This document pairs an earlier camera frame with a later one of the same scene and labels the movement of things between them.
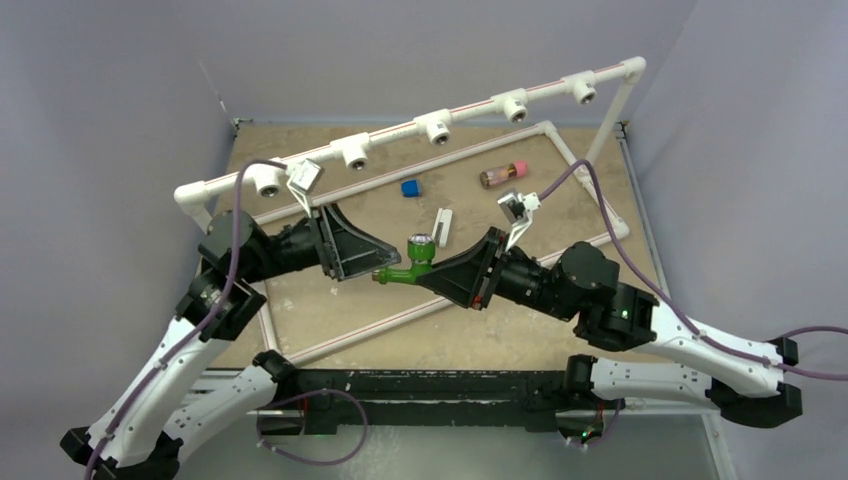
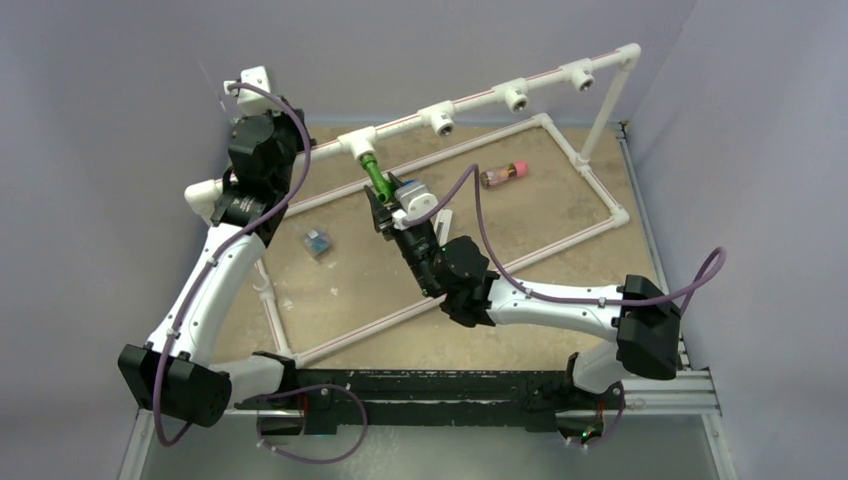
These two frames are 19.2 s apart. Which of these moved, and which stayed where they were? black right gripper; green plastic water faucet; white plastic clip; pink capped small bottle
Moved: black right gripper; green plastic water faucet
Stayed: white plastic clip; pink capped small bottle
